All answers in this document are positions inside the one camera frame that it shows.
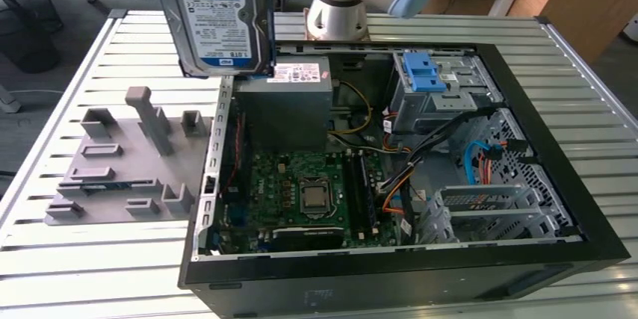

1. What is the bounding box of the black wire waste basket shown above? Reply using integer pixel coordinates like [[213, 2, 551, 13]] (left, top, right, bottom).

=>
[[0, 0, 65, 74]]

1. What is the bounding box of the blue drive latch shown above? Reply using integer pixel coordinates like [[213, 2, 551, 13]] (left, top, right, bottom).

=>
[[401, 52, 447, 92]]

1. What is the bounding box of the green motherboard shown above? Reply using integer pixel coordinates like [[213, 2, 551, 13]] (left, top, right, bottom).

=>
[[218, 149, 399, 255]]

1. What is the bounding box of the silver CPU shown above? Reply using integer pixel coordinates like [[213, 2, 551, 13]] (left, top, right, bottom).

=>
[[301, 184, 329, 210]]

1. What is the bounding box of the red yellow power wire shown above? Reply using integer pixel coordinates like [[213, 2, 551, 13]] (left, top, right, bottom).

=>
[[477, 141, 529, 188]]

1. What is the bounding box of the hard disk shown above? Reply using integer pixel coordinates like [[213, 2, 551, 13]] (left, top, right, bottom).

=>
[[144, 0, 277, 80]]

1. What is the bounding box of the blue RAM stick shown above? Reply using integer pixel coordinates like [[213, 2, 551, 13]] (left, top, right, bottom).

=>
[[78, 182, 133, 191]]

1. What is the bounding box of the grey metal disk bay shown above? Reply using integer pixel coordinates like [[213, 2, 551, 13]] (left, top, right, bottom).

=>
[[420, 183, 584, 245]]

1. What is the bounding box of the grey parts rack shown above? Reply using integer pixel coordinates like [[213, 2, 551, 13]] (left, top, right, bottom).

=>
[[42, 85, 210, 227]]

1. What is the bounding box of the grey power supply unit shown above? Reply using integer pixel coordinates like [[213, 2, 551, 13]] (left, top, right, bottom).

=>
[[234, 55, 333, 154]]

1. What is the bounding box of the black cable bundle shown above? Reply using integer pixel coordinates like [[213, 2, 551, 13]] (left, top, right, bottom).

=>
[[392, 108, 499, 193]]

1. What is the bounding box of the grey metal foot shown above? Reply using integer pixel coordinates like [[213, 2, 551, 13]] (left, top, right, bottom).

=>
[[0, 83, 23, 114]]

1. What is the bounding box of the CPU socket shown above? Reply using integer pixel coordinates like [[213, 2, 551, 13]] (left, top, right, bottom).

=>
[[297, 176, 333, 220]]

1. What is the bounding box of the black graphics card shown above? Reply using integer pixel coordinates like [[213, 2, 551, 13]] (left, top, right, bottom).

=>
[[270, 224, 345, 252]]

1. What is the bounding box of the black PC case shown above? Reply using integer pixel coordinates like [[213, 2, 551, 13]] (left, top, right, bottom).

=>
[[177, 39, 629, 319]]

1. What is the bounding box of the blue SATA wire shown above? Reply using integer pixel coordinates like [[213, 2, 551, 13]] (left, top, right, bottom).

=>
[[463, 139, 504, 188]]

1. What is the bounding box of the grey optical drive cage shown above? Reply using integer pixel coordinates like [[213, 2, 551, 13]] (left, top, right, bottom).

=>
[[388, 49, 504, 135]]

